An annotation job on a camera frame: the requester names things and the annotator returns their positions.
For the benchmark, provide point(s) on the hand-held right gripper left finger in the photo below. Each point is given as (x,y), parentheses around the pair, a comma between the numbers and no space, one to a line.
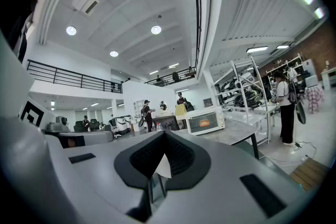
(105,178)

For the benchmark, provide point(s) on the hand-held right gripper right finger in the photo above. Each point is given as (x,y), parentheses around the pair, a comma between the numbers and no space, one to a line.
(223,186)

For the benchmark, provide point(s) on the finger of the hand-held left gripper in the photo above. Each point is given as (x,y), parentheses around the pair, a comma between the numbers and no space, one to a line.
(97,137)

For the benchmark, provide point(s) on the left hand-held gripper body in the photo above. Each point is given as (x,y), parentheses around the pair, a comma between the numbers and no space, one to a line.
(32,112)

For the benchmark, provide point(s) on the white oven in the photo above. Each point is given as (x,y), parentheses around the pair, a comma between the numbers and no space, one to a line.
(202,112)

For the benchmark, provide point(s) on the white black massage chair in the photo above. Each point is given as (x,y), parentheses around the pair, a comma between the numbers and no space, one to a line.
(120,124)

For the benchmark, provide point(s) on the black balcony railing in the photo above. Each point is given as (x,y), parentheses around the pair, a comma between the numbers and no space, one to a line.
(81,81)
(168,78)

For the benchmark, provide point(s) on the clear bottle with red cap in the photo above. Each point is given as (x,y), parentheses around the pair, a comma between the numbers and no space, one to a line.
(159,127)

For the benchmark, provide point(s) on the orange layered food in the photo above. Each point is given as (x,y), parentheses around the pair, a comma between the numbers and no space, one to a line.
(204,123)

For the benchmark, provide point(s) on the white metal shelf rack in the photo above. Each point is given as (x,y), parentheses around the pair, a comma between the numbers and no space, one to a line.
(246,119)

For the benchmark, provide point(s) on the round ceiling lamp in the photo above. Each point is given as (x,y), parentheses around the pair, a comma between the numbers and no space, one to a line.
(71,30)
(156,29)
(113,53)

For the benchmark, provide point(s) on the wooden slat board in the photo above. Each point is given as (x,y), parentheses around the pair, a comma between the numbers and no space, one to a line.
(309,173)

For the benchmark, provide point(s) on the row of black white helmets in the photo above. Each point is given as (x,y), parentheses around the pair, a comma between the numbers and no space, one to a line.
(252,98)

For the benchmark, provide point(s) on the person's black clothed torso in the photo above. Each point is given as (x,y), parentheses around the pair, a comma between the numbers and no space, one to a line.
(18,21)

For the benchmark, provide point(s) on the dark oval device on pole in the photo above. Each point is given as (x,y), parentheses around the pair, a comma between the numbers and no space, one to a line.
(301,112)

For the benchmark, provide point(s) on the ceiling air conditioner unit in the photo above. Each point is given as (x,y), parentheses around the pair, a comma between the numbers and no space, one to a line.
(86,2)

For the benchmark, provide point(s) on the plaid cloth covered stand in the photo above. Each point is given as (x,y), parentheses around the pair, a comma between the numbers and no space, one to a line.
(314,99)

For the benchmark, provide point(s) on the hanging strip light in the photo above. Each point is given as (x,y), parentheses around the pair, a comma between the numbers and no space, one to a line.
(282,46)
(256,49)

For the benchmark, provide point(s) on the white refrigerator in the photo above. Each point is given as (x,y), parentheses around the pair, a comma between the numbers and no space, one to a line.
(309,66)

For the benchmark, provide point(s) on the white cabinet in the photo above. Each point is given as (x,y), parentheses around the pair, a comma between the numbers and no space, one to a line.
(329,78)

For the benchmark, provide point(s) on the white wall shelving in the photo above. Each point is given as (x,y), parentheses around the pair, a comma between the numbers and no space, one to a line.
(282,66)

